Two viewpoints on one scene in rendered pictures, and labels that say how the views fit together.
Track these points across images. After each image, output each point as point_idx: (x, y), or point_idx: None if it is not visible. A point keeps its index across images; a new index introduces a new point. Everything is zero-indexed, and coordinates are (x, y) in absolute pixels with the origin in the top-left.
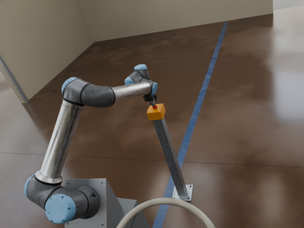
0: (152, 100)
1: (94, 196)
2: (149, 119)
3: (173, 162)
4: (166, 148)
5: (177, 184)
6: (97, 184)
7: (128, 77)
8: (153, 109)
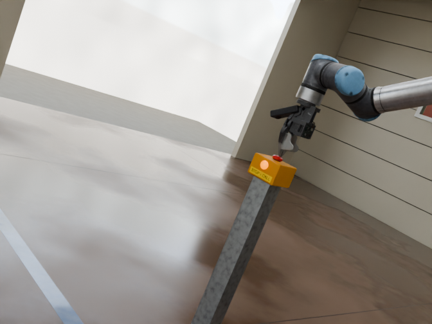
0: (308, 138)
1: None
2: (275, 182)
3: (226, 306)
4: (240, 267)
5: None
6: None
7: (352, 66)
8: (279, 162)
